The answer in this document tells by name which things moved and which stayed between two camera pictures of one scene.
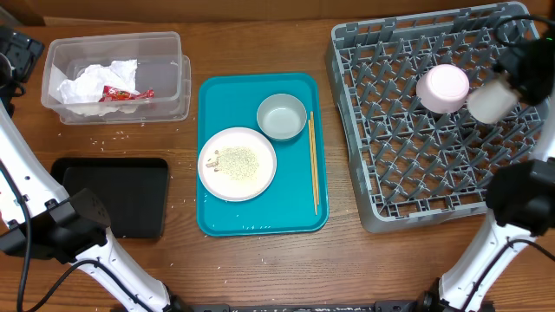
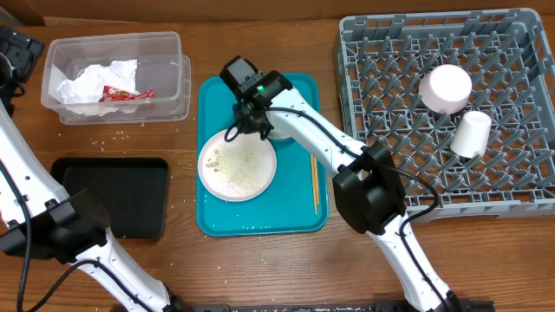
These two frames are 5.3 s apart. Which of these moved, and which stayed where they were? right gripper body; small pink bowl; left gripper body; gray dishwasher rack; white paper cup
Moved: right gripper body; white paper cup
Stayed: small pink bowl; left gripper body; gray dishwasher rack
